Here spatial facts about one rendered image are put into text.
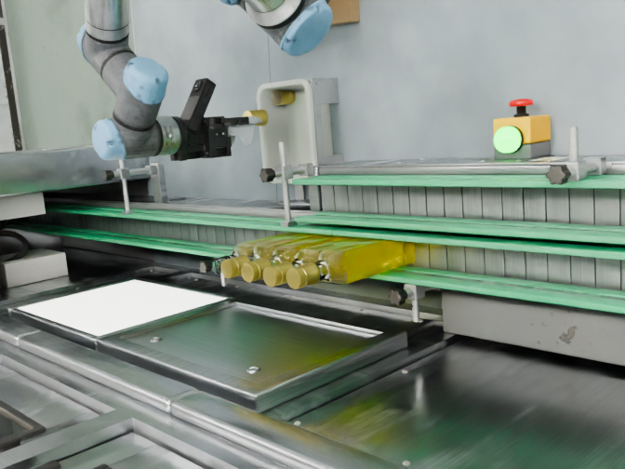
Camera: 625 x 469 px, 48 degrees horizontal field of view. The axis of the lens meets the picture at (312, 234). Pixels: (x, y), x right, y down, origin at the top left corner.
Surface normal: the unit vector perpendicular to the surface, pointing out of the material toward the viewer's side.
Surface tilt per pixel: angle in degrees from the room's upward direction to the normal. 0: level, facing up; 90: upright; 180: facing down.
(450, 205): 0
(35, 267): 90
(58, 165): 90
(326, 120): 90
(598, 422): 90
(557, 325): 0
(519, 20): 0
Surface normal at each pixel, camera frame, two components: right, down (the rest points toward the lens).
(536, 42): -0.72, 0.17
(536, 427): -0.08, -0.98
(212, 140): 0.70, 0.08
